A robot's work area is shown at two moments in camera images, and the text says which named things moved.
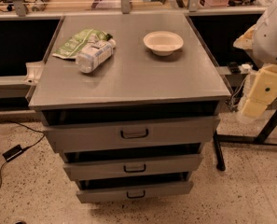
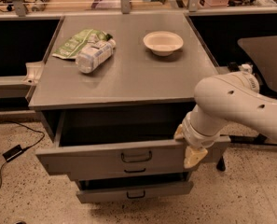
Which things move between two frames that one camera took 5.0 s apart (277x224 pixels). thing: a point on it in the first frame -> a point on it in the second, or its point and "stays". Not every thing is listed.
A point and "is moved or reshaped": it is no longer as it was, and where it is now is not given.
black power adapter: [13, 152] stays
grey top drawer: [131, 134] is moved or reshaped
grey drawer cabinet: [130, 101] stays
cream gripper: [272, 39] -> [192, 136]
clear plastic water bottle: [94, 54] stays
